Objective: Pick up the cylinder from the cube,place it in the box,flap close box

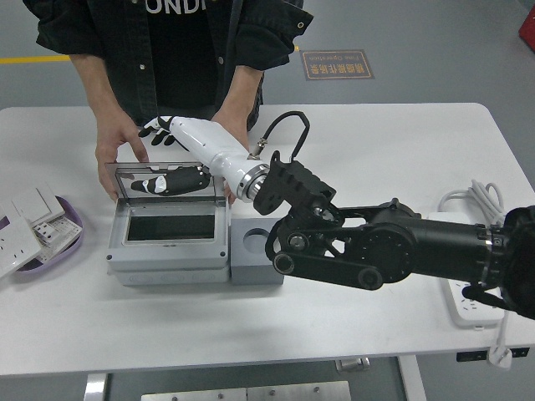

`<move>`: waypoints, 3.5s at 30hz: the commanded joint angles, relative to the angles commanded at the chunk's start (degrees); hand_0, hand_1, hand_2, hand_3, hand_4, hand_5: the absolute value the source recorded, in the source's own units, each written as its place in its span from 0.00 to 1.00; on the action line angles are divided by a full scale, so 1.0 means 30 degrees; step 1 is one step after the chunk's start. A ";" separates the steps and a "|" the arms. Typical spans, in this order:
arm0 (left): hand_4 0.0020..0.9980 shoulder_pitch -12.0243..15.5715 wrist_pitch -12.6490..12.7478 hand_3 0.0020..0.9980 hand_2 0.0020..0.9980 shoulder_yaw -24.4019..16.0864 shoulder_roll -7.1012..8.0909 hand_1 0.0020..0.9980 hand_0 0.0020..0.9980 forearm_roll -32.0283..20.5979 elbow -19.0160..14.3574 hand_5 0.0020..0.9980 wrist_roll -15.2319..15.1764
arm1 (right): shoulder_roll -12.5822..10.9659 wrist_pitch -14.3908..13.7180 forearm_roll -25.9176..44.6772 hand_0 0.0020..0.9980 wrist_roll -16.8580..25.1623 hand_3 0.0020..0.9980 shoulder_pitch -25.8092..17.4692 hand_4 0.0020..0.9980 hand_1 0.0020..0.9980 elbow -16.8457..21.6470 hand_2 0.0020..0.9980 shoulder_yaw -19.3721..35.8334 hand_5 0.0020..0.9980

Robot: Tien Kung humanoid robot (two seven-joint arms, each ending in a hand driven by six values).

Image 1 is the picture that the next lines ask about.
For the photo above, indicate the person's left hand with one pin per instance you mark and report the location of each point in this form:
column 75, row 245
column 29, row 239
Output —
column 232, row 121

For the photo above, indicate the person's right hand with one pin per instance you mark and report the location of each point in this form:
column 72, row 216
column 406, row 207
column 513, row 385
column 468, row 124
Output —
column 115, row 138

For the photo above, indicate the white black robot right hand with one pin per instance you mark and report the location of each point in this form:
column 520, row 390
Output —
column 209, row 142

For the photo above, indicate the grey box with clear lid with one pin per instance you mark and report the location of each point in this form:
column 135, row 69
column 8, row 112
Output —
column 167, row 255

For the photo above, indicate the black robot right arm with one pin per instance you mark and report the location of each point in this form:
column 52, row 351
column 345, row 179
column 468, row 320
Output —
column 388, row 250

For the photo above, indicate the person's left forearm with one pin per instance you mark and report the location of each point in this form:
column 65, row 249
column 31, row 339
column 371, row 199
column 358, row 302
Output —
column 244, row 89

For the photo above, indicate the person's right forearm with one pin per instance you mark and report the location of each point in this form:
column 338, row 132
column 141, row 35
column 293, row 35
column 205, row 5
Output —
column 98, row 87

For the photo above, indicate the grey cube block with hole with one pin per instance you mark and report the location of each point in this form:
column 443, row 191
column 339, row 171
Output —
column 246, row 267

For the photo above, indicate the person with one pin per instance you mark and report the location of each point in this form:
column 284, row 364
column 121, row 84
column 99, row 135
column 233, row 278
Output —
column 179, row 50

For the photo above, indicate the purple plastic tray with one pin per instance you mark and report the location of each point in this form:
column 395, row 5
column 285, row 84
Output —
column 73, row 217

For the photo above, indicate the brown floor sign sticker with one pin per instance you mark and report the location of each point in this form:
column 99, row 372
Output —
column 337, row 65

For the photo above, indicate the white table leg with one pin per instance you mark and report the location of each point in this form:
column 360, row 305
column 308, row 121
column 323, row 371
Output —
column 97, row 388
column 411, row 380

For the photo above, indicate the red bin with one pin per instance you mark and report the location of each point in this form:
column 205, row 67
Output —
column 527, row 25

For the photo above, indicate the black table control panel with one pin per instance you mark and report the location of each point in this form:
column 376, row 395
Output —
column 472, row 356

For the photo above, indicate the white rocker switch panel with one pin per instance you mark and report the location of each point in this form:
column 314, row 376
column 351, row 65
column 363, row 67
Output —
column 35, row 204

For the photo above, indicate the white wall socket panel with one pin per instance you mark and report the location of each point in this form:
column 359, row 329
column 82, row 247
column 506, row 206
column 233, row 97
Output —
column 16, row 250

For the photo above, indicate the grey metal base plate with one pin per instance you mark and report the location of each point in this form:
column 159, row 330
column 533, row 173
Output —
column 251, row 393

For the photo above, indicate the metal table bracket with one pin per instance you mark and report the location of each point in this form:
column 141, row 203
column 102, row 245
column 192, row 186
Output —
column 353, row 364

